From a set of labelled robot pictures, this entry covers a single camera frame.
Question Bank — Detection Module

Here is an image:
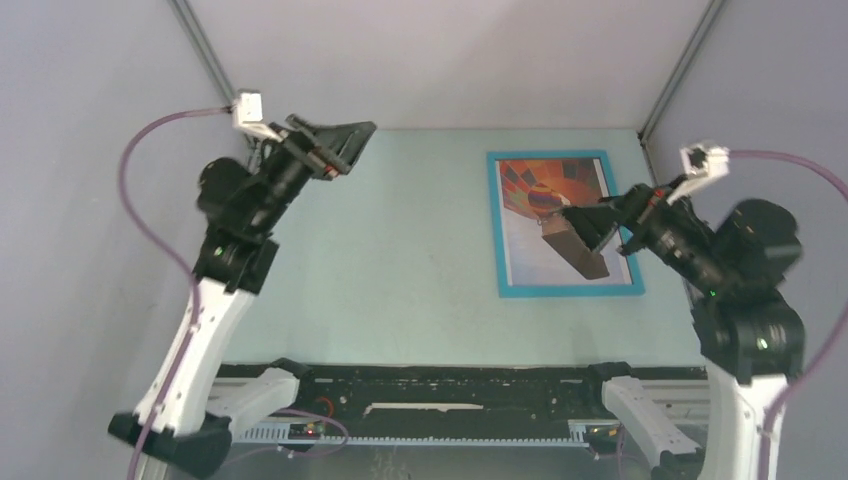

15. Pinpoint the small circuit board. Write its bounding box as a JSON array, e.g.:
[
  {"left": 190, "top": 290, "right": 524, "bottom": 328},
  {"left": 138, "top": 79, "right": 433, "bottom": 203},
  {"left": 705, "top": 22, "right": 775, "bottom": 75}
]
[
  {"left": 288, "top": 422, "right": 325, "bottom": 440},
  {"left": 584, "top": 426, "right": 622, "bottom": 457}
]

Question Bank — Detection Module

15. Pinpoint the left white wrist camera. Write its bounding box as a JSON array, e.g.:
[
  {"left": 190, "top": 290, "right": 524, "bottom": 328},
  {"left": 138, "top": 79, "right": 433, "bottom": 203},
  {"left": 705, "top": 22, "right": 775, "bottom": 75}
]
[{"left": 231, "top": 89, "right": 285, "bottom": 142}]

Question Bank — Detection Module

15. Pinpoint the hot air balloon photo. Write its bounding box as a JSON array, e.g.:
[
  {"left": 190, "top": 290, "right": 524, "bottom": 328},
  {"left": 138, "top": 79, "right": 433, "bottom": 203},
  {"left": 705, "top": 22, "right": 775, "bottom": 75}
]
[{"left": 498, "top": 157, "right": 634, "bottom": 287}]

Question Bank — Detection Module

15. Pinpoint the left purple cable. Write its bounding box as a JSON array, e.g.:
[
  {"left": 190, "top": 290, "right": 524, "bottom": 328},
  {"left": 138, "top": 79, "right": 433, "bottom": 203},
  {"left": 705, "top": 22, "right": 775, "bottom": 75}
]
[{"left": 117, "top": 105, "right": 351, "bottom": 480}]

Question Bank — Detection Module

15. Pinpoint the aluminium rail frame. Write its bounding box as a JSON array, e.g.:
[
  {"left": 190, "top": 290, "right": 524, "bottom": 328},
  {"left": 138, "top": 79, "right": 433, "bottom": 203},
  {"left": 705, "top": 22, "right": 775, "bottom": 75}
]
[{"left": 150, "top": 376, "right": 757, "bottom": 446}]

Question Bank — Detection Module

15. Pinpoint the purple cable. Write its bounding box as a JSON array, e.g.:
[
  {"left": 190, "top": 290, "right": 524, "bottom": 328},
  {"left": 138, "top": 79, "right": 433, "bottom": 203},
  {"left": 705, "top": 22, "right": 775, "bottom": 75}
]
[
  {"left": 117, "top": 105, "right": 351, "bottom": 480},
  {"left": 616, "top": 149, "right": 848, "bottom": 480}
]

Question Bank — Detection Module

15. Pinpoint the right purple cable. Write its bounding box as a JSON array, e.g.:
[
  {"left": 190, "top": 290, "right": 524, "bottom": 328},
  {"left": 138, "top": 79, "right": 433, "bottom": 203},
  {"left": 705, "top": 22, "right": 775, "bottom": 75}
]
[{"left": 616, "top": 149, "right": 848, "bottom": 480}]

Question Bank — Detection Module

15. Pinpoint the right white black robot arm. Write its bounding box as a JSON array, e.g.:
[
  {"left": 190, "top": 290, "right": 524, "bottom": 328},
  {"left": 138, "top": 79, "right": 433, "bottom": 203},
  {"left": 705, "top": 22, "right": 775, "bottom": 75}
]
[{"left": 562, "top": 184, "right": 805, "bottom": 479}]

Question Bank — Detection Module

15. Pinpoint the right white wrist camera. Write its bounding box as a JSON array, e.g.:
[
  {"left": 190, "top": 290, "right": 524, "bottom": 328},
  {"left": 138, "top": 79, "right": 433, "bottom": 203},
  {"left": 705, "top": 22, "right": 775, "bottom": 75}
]
[{"left": 666, "top": 141, "right": 730, "bottom": 205}]

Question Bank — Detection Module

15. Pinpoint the wooden picture frame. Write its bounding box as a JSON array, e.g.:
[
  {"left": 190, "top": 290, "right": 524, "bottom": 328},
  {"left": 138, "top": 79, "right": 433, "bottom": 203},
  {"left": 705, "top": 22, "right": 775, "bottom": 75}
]
[{"left": 486, "top": 150, "right": 646, "bottom": 299}]

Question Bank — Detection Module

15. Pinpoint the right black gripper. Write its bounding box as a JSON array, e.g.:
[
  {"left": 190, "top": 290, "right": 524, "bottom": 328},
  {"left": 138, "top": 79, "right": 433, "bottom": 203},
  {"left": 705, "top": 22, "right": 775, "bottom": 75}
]
[{"left": 560, "top": 172, "right": 732, "bottom": 292}]

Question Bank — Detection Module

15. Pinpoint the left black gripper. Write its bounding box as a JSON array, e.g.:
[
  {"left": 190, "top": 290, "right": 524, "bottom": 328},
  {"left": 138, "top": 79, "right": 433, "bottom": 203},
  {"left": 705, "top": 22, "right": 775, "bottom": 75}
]
[{"left": 250, "top": 115, "right": 377, "bottom": 235}]

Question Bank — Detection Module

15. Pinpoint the right small circuit board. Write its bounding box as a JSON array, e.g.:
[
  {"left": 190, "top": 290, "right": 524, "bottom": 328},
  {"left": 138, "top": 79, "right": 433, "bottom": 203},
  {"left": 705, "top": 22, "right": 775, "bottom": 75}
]
[{"left": 584, "top": 426, "right": 622, "bottom": 457}]

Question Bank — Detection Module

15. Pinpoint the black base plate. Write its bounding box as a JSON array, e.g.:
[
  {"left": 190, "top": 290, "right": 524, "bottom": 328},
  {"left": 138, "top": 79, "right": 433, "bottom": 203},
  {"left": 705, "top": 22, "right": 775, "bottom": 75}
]
[{"left": 218, "top": 362, "right": 647, "bottom": 440}]

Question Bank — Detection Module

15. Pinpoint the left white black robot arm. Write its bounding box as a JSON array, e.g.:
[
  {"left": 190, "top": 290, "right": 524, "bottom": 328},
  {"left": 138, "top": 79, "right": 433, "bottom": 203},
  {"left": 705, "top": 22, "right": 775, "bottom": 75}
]
[{"left": 108, "top": 114, "right": 377, "bottom": 479}]

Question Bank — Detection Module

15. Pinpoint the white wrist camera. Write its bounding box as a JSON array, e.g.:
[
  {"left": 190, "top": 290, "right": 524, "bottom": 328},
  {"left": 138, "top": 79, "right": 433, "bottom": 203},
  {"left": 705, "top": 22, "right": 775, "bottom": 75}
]
[
  {"left": 666, "top": 141, "right": 730, "bottom": 205},
  {"left": 231, "top": 89, "right": 285, "bottom": 142}
]

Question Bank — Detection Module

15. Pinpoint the left small circuit board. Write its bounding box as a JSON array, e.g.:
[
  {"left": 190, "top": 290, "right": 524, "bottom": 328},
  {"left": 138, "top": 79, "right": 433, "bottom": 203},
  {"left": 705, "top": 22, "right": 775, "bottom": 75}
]
[{"left": 288, "top": 422, "right": 325, "bottom": 440}]

